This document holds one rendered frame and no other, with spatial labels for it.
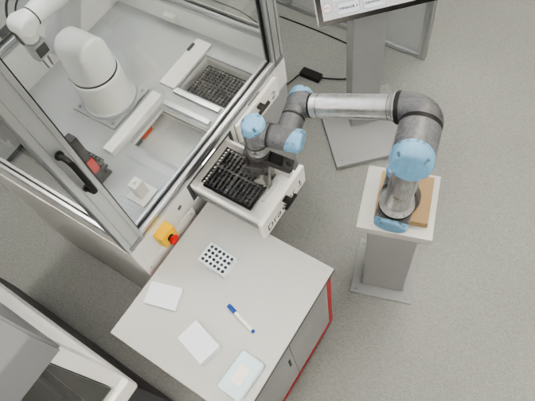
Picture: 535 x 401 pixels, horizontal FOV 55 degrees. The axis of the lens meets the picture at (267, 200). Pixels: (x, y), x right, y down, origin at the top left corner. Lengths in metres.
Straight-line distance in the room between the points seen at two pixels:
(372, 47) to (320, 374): 1.59
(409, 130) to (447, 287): 1.47
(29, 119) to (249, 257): 0.99
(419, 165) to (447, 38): 2.34
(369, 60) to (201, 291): 1.44
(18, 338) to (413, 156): 1.01
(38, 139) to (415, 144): 0.93
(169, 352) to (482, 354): 1.47
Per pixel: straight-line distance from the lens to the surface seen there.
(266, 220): 1.84
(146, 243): 1.93
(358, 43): 2.62
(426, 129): 1.41
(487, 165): 3.12
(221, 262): 1.95
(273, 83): 2.20
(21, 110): 1.30
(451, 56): 3.57
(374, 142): 3.06
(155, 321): 1.98
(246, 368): 1.81
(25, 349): 1.30
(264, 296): 1.91
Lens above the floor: 2.56
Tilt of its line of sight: 61 degrees down
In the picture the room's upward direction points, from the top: 15 degrees counter-clockwise
